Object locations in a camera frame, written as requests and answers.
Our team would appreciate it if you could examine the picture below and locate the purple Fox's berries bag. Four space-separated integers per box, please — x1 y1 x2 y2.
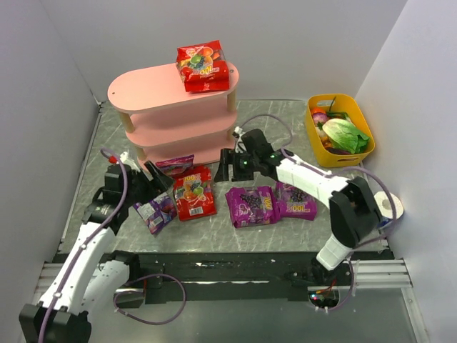
156 154 194 177
133 193 177 234

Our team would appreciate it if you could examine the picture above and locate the red fruit candy bag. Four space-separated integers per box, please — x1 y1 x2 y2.
174 165 217 222
176 40 230 93

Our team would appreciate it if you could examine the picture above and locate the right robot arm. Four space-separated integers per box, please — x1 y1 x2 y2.
165 127 381 272

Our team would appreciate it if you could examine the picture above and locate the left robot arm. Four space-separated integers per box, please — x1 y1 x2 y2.
19 161 174 342

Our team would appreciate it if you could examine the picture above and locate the purple grape candy bag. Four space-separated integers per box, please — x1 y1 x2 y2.
225 186 280 229
275 182 318 221

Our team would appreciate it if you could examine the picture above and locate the pink three-tier shelf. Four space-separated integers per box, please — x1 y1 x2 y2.
107 64 239 166

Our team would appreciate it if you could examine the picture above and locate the red toy vegetable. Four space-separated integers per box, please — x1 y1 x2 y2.
311 107 328 126

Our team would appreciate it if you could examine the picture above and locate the yellow plastic basket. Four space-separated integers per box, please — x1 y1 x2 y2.
304 94 376 168

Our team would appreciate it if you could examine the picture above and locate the green toy cabbage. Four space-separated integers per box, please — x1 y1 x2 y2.
322 118 370 154

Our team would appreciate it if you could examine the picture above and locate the white tape roll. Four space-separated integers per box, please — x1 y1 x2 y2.
374 191 404 227

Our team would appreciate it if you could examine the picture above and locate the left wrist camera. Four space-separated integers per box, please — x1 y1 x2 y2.
120 151 140 172

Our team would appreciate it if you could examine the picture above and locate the black base frame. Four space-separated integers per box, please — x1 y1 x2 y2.
98 252 372 304

